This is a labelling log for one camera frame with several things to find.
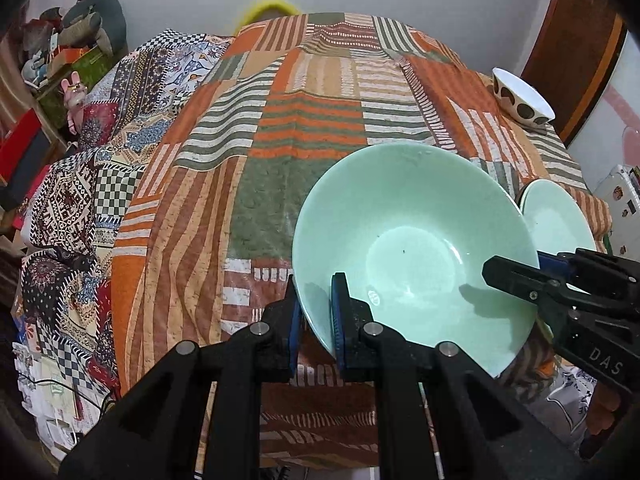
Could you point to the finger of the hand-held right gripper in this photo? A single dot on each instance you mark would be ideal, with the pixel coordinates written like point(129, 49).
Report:
point(520, 277)
point(555, 262)

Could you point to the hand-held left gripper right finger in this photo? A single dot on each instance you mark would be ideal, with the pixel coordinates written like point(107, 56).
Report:
point(339, 325)

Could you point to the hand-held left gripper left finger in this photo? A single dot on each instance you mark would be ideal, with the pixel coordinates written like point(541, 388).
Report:
point(285, 350)

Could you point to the green plate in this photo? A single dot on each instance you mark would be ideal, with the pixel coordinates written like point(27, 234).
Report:
point(555, 215)

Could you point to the green bowl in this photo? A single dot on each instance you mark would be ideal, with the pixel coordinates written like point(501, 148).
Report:
point(410, 200)

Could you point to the person's right hand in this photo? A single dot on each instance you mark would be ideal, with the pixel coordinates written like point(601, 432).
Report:
point(602, 412)

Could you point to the white floral cloth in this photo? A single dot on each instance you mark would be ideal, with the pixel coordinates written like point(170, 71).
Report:
point(570, 400)

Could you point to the white fridge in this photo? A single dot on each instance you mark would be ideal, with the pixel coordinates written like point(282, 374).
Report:
point(620, 200)

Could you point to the white brown-spotted bowl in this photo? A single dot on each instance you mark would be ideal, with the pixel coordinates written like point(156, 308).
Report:
point(520, 100)

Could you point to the orange striped patchwork tablecloth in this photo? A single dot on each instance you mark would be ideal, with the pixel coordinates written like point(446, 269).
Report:
point(310, 135)

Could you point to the brown wooden door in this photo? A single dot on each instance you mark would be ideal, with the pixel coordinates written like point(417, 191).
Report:
point(575, 35)

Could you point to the patterned patchwork blanket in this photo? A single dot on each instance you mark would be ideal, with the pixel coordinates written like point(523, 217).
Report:
point(75, 200)

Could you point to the dark blue box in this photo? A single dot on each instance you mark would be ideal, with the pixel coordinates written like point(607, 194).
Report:
point(30, 165)

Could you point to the yellow chair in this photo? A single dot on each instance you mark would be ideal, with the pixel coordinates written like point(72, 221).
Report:
point(260, 10)

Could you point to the pink bunny toy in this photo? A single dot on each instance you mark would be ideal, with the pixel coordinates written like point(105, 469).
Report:
point(75, 95)

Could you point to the red box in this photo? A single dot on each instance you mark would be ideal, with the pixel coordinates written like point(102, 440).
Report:
point(25, 130)

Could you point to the green box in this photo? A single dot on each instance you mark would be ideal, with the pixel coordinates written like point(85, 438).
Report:
point(92, 60)

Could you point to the grey stuffed toy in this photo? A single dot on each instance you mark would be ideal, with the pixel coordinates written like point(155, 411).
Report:
point(100, 15)

